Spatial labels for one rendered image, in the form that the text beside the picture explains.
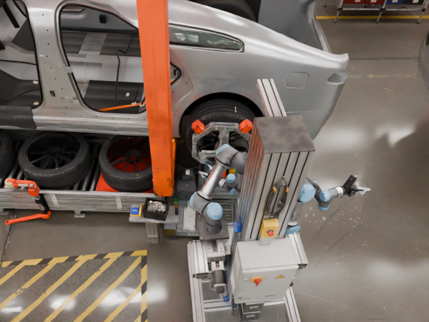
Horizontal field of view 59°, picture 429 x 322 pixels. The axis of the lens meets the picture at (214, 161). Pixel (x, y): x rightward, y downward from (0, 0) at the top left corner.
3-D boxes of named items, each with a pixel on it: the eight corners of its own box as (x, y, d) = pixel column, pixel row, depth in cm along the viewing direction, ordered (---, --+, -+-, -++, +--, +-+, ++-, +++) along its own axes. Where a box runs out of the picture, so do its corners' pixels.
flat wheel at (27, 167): (27, 199, 357) (20, 184, 340) (22, 151, 396) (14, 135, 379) (98, 180, 377) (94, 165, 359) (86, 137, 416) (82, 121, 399)
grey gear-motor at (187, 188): (196, 179, 411) (197, 157, 384) (195, 211, 383) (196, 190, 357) (179, 178, 410) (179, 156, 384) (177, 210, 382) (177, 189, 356)
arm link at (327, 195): (316, 196, 267) (320, 188, 261) (330, 191, 270) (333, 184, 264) (323, 204, 262) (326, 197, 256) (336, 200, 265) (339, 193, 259)
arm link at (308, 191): (289, 217, 283) (306, 170, 243) (299, 234, 274) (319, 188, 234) (274, 222, 280) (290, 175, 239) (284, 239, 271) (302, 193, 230)
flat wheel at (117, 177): (159, 141, 419) (159, 125, 401) (173, 186, 377) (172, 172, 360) (99, 151, 403) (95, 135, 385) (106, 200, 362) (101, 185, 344)
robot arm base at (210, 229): (224, 233, 283) (225, 226, 275) (203, 235, 281) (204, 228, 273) (221, 216, 292) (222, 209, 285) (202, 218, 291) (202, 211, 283)
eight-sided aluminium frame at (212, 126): (248, 165, 362) (256, 123, 321) (248, 170, 357) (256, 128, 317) (191, 163, 359) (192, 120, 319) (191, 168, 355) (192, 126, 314)
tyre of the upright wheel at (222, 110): (270, 126, 359) (225, 84, 322) (273, 144, 343) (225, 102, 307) (219, 158, 392) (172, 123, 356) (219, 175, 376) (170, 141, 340)
